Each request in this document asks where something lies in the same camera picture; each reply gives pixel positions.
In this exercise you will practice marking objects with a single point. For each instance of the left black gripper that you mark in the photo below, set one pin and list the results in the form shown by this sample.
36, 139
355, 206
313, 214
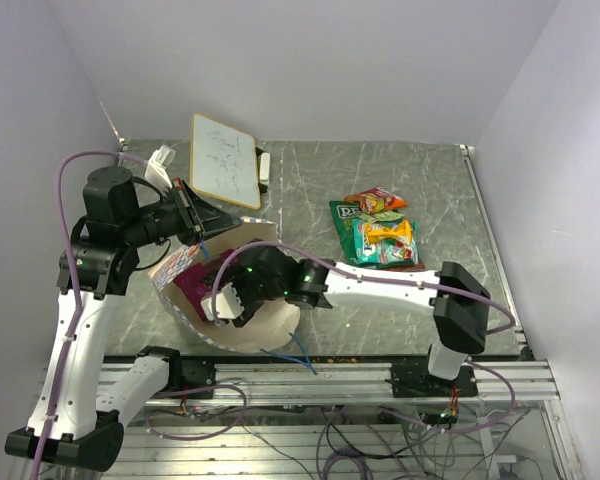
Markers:
198, 218

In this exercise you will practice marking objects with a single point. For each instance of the purple snack packet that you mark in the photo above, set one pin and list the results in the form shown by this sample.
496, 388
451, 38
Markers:
196, 283

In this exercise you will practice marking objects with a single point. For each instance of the checkered paper bag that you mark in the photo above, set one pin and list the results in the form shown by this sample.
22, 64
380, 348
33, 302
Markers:
268, 322

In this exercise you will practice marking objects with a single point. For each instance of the green snack box with face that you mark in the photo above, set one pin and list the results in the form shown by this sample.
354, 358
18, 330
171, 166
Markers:
343, 215

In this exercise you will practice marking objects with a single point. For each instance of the red yellow chips bag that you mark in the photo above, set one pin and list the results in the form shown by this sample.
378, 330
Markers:
376, 200

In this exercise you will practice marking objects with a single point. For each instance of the light green snack packet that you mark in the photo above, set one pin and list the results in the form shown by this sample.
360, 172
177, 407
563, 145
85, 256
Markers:
383, 216

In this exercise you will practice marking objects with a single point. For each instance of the teal snack packet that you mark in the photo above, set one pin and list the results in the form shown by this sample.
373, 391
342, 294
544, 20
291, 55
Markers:
387, 253

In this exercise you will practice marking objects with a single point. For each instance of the yellow snack packet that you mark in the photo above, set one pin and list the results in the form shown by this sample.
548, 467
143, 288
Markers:
400, 231

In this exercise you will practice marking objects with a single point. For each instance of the brown sea salt chips bag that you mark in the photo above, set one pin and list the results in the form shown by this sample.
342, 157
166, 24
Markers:
416, 267

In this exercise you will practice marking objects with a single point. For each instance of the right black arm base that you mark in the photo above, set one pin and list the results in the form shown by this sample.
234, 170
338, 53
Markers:
411, 379

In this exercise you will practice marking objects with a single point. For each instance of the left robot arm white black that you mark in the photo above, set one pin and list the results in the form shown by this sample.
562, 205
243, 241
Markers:
70, 425

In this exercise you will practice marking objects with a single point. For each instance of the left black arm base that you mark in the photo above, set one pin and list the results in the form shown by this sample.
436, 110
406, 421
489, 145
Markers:
183, 372

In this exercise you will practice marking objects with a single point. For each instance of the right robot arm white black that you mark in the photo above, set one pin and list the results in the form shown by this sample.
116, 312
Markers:
456, 302

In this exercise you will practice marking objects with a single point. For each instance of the white whiteboard eraser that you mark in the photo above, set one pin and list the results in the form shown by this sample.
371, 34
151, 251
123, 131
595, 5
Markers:
264, 168

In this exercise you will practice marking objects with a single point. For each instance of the small whiteboard yellow frame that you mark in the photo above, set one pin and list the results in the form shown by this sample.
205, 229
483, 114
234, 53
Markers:
223, 163

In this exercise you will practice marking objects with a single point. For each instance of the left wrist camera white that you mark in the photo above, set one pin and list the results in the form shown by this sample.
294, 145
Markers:
156, 169

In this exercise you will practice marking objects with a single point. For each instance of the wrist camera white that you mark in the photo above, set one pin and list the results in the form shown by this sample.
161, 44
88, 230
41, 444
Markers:
224, 305
156, 169

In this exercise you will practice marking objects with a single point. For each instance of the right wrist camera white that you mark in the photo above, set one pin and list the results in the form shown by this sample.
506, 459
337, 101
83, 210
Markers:
224, 305

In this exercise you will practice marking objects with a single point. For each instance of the aluminium rail frame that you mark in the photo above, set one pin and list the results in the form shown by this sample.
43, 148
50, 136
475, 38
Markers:
336, 418

